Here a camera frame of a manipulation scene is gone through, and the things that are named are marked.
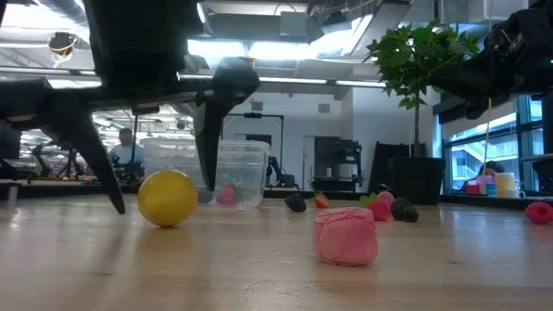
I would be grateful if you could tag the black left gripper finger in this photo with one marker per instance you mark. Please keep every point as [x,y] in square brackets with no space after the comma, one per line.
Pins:
[93,151]
[211,138]

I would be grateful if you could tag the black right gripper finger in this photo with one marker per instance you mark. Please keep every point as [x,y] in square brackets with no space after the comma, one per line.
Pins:
[462,84]
[492,73]

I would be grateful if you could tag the clear plastic tupperware container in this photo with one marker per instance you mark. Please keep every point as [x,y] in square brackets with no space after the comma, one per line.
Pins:
[242,173]

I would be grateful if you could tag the dark toy blueberry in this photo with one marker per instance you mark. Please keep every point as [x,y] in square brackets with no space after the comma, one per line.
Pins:
[412,215]
[205,195]

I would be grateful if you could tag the pink toy berry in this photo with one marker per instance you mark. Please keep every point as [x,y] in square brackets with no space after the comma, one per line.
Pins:
[386,197]
[226,195]
[345,236]

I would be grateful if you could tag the yellow toy lemon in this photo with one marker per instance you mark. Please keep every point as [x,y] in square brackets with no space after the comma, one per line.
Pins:
[166,198]

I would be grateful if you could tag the black toy blackberry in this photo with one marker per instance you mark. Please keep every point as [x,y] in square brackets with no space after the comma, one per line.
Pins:
[296,202]
[399,207]

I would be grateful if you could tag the red toy strawberry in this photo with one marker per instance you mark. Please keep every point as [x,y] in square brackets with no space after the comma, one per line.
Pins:
[320,201]
[378,211]

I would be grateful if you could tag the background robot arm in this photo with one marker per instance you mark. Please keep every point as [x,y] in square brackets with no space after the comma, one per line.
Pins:
[281,175]

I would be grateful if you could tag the person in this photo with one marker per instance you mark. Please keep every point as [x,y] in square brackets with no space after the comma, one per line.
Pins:
[125,151]
[490,168]

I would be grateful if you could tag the background robot station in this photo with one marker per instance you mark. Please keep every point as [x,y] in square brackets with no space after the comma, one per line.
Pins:
[135,142]
[255,115]

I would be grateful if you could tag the green leafy plant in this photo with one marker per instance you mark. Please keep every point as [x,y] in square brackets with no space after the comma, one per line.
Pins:
[415,56]

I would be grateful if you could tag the round ceiling fixture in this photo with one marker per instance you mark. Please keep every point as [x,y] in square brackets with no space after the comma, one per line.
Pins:
[62,43]

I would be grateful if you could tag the pink cup stack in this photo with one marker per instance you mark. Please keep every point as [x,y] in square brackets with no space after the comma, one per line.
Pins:
[484,180]

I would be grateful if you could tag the ceiling strip light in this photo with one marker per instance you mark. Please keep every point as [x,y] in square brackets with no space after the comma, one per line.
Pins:
[294,80]
[360,83]

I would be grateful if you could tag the black plant pot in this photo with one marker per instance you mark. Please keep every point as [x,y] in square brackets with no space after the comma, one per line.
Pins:
[417,179]

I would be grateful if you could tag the red cup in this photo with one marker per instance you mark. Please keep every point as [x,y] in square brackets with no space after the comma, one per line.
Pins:
[472,189]

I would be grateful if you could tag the cream cup stack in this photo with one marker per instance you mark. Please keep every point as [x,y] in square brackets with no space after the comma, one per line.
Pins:
[505,183]

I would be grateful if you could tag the blue cup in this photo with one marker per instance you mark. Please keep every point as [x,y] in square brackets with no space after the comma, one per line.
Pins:
[491,189]

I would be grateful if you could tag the black equipment cabinet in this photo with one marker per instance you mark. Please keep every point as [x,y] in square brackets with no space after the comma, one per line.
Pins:
[337,164]

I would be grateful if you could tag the red toy raspberry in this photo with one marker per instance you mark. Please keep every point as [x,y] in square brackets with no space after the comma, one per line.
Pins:
[539,212]

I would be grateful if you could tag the black aluminium table frame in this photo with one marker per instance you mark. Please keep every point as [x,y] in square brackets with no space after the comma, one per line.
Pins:
[52,191]

